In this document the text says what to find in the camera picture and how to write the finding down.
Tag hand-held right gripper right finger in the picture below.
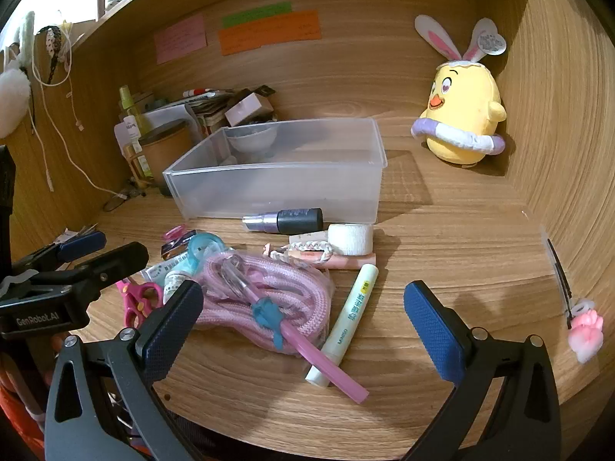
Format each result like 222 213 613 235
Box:
402 279 563 461

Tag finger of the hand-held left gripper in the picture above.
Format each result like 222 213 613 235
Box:
12 231 107 275
38 242 150 308

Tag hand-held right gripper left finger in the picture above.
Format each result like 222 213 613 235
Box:
44 279 205 461

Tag pink scissors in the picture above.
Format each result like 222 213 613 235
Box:
115 279 164 330

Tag pink and black small packet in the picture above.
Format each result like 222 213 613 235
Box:
162 226 199 257

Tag pale yellow glue stick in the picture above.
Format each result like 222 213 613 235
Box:
305 264 380 387

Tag pink stick tube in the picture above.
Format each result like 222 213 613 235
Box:
307 252 378 270

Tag white bandage roll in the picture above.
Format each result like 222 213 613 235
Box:
327 223 374 255

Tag pastel braided bracelet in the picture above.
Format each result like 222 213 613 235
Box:
262 240 334 266

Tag clear plastic storage bin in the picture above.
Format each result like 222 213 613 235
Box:
162 118 388 226

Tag bundle of binder clips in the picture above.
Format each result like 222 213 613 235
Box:
54 223 98 251

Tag eyeglasses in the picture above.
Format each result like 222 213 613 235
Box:
103 186 148 212

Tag teal tape roll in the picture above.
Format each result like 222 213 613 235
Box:
186 233 224 274

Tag orange cloth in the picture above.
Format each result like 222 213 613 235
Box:
0 384 45 461

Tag brown round jar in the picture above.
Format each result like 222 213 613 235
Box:
138 120 195 188

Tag white labelled bottle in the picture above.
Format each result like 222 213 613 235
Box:
114 118 143 159

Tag yellow green spray bottle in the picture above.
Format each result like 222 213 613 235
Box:
118 85 141 126

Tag white desk organizer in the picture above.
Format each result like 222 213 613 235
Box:
139 103 203 136

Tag white fluffy pompom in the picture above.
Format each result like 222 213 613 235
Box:
0 65 32 138

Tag purple spray bottle dark cap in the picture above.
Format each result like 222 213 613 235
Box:
243 207 324 234

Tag stack of books and papers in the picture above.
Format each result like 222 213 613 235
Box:
185 86 276 141

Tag white bowl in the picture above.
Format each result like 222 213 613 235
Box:
226 125 278 157

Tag leopard print headband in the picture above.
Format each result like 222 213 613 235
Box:
44 26 67 78

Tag pink small box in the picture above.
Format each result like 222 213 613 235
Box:
225 93 274 126

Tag yellow chick plush toy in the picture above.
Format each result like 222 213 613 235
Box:
411 14 509 169

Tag green sticky note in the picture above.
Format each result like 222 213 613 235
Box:
222 2 293 28

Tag white charging cable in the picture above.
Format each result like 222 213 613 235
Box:
26 10 126 201

